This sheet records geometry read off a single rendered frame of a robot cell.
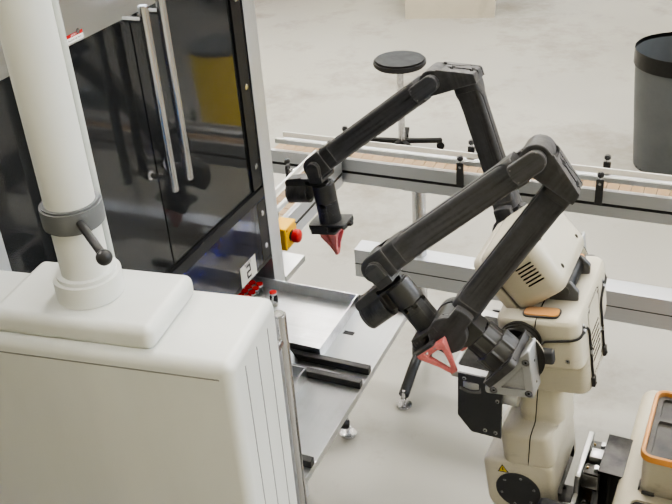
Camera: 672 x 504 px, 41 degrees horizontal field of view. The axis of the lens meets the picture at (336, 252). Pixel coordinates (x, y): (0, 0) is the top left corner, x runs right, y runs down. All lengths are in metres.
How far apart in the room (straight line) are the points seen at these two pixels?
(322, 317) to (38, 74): 1.44
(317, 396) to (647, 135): 3.35
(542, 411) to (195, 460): 0.95
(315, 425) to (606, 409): 1.67
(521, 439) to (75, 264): 1.15
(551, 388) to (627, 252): 2.56
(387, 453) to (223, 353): 2.13
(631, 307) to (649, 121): 2.08
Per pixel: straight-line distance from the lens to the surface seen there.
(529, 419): 2.10
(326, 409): 2.17
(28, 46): 1.19
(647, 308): 3.22
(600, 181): 2.98
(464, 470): 3.27
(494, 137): 2.07
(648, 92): 5.09
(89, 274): 1.32
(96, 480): 1.49
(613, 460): 2.18
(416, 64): 5.17
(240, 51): 2.28
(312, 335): 2.40
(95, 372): 1.33
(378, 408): 3.51
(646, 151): 5.24
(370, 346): 2.35
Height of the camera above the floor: 2.28
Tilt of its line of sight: 31 degrees down
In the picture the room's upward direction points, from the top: 4 degrees counter-clockwise
